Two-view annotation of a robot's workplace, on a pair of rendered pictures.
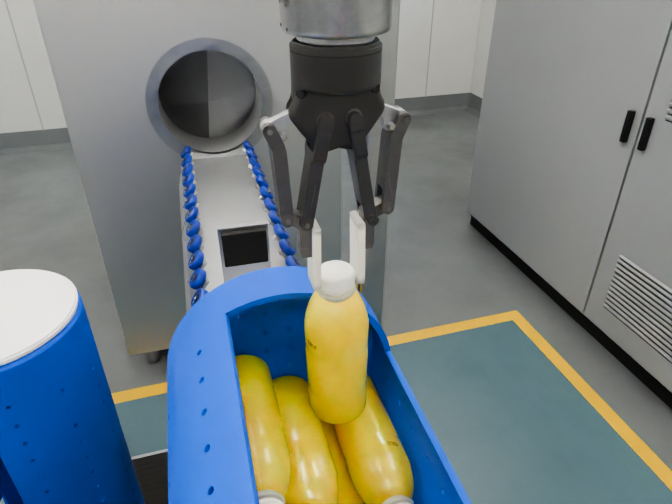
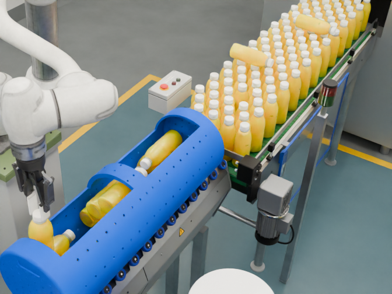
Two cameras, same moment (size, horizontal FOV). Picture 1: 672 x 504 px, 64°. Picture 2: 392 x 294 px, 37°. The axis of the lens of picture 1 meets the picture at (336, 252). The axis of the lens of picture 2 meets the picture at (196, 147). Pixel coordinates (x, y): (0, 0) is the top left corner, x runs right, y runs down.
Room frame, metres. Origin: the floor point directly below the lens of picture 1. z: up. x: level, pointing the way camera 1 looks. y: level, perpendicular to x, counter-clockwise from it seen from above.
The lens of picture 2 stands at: (0.96, 1.11, 2.50)
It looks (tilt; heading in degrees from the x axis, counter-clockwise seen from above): 39 degrees down; 225
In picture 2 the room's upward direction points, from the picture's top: 4 degrees clockwise
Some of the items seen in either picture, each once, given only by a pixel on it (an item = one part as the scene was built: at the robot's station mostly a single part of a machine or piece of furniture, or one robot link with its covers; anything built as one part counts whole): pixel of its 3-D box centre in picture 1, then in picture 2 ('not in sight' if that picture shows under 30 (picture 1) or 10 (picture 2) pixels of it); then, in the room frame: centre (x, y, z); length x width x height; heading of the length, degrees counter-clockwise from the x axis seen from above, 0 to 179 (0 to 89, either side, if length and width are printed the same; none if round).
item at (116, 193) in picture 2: not in sight; (123, 189); (0.13, -0.04, 1.16); 0.19 x 0.07 x 0.07; 15
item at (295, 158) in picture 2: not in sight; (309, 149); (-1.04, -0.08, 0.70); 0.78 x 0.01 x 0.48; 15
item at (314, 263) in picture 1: (314, 253); (44, 210); (0.45, 0.02, 1.31); 0.03 x 0.01 x 0.07; 15
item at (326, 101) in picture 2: not in sight; (326, 97); (-0.82, 0.08, 1.18); 0.06 x 0.06 x 0.05
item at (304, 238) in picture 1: (295, 232); (48, 205); (0.44, 0.04, 1.34); 0.03 x 0.01 x 0.05; 105
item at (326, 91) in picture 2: not in sight; (328, 88); (-0.82, 0.08, 1.23); 0.06 x 0.06 x 0.04
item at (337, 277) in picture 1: (335, 279); (39, 216); (0.46, 0.00, 1.28); 0.04 x 0.04 x 0.02
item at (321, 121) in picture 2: not in sight; (300, 207); (-0.82, 0.08, 0.55); 0.04 x 0.04 x 1.10; 15
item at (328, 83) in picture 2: not in sight; (326, 98); (-0.82, 0.08, 1.18); 0.06 x 0.06 x 0.16
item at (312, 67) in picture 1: (335, 93); (31, 165); (0.45, 0.00, 1.47); 0.08 x 0.07 x 0.09; 105
